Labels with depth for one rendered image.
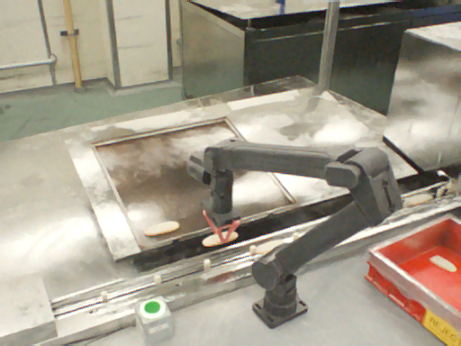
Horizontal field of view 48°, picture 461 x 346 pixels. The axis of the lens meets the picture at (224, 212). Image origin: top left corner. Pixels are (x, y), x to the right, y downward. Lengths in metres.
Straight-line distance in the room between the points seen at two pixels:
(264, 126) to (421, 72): 0.55
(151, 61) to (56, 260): 3.50
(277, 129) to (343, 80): 1.77
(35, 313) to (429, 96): 1.32
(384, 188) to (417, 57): 0.90
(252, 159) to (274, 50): 2.14
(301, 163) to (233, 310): 0.46
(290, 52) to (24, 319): 2.47
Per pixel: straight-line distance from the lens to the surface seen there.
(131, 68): 4.80
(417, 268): 1.53
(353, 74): 3.65
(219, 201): 1.26
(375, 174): 0.96
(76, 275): 1.46
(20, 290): 1.31
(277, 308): 1.27
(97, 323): 1.26
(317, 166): 1.01
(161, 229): 1.44
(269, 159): 1.08
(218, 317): 1.30
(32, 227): 1.68
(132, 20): 4.70
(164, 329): 1.23
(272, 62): 3.24
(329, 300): 1.37
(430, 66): 1.78
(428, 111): 1.81
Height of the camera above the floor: 1.76
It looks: 35 degrees down
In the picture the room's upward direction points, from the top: 1 degrees clockwise
